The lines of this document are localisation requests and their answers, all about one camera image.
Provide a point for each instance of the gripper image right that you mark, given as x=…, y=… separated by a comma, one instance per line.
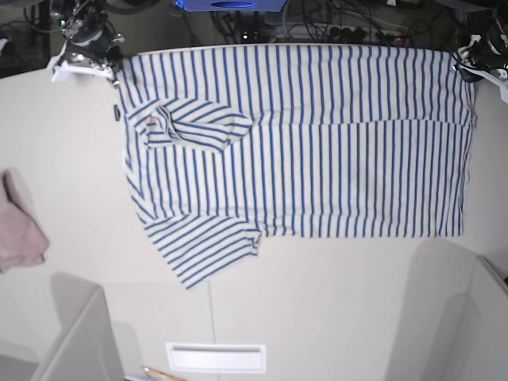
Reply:
x=482, y=58

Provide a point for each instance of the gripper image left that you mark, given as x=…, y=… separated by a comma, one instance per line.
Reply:
x=99, y=54

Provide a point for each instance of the blue white striped T-shirt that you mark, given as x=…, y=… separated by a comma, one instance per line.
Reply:
x=227, y=145

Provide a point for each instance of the blue box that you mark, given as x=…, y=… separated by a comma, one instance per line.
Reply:
x=231, y=5

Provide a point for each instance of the pink folded cloth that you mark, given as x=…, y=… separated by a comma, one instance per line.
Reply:
x=22, y=242

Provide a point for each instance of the wooden stick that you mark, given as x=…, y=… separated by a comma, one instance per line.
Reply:
x=151, y=372

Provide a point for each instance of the white rectangular table inset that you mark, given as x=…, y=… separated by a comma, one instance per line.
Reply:
x=217, y=358

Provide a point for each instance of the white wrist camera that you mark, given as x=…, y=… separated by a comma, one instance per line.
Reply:
x=503, y=89
x=61, y=71

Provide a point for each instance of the power strip with cables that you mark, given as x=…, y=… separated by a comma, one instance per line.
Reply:
x=340, y=34

